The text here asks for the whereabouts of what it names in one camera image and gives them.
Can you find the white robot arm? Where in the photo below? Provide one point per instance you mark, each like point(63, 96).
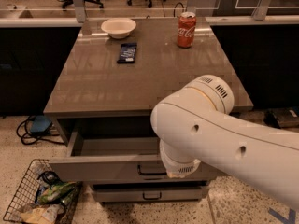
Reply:
point(194, 125)

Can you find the dark blue chocolate bar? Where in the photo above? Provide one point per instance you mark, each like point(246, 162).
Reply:
point(127, 53)

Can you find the green snack bag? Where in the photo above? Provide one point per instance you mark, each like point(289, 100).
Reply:
point(55, 192)

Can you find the grey top drawer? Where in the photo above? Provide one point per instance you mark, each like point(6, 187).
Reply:
point(111, 160)

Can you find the white paper bowl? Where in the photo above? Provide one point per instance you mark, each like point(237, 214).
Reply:
point(118, 28)

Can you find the grey drawer cabinet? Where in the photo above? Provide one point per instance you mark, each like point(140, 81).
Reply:
point(100, 98)

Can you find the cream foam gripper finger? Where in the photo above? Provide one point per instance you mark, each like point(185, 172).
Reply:
point(175, 175)

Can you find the grey bottom drawer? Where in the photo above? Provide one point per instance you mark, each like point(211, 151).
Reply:
point(150, 192)

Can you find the blue foot pedal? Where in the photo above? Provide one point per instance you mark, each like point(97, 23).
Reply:
point(41, 124)

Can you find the yellow snack bag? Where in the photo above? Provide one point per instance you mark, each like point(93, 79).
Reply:
point(42, 215)

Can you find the black wire basket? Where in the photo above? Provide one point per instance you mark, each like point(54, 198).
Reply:
point(38, 177)

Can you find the grey drawer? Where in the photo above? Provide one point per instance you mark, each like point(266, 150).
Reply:
point(111, 160)
point(150, 192)

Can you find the red coca-cola can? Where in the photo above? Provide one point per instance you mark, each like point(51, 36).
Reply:
point(186, 29)

